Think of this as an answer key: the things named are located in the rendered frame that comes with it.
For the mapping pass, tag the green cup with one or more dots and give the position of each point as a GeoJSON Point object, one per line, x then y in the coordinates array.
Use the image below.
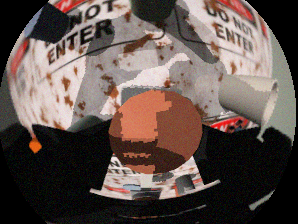
{"type": "Point", "coordinates": [152, 10]}

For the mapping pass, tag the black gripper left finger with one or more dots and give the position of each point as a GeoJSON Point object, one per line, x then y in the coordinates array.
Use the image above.
{"type": "Point", "coordinates": [88, 150]}

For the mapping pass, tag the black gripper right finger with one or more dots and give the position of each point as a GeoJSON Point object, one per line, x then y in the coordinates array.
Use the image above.
{"type": "Point", "coordinates": [217, 149]}

